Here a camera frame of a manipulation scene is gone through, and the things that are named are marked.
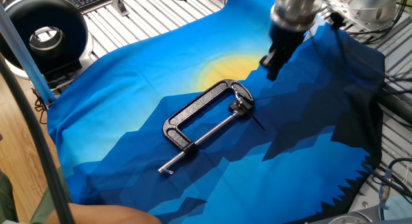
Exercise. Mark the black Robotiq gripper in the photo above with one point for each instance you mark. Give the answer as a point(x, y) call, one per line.
point(286, 43)

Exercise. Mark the thin black clock hand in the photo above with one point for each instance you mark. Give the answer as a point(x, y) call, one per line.
point(258, 123)

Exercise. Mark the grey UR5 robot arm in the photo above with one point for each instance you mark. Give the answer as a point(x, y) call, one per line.
point(294, 8)

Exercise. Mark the small black clock movement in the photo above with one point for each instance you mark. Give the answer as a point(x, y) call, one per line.
point(240, 106)

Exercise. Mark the black metal C-clamp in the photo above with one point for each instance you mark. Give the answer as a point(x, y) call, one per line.
point(193, 108)

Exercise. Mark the silver mounting plate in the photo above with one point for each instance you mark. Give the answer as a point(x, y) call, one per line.
point(360, 24)

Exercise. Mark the silver cylindrical stand base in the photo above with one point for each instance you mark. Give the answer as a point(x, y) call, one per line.
point(373, 6)

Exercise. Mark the blue mountain print cloth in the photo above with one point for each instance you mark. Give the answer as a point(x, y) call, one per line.
point(145, 72)

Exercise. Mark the person's bare leg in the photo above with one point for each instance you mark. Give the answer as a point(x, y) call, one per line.
point(106, 216)

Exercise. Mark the green garment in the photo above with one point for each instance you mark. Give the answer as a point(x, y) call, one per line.
point(8, 198)

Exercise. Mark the metal corner bracket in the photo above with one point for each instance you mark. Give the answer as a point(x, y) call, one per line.
point(118, 3)

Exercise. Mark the blue tinted aluminium post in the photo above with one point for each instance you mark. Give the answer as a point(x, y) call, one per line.
point(25, 60)

